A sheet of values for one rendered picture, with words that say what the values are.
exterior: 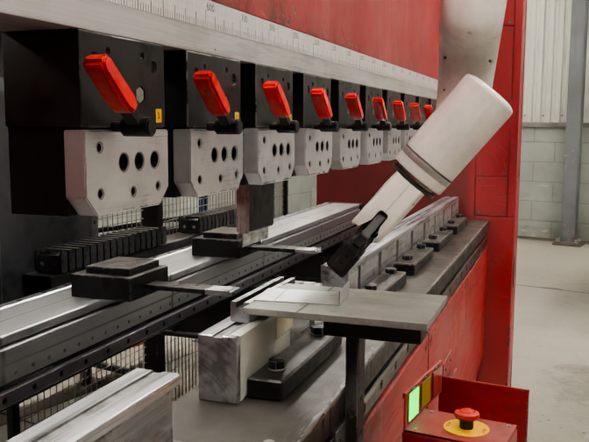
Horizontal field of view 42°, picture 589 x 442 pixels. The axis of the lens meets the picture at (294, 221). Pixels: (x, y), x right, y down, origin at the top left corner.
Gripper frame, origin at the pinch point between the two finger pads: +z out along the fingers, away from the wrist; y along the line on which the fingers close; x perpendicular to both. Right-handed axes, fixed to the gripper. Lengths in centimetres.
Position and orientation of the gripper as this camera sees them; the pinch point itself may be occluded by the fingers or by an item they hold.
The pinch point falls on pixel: (344, 258)
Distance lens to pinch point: 113.6
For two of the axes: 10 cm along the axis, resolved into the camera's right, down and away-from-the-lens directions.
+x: 7.5, 6.6, -0.9
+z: -6.3, 7.4, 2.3
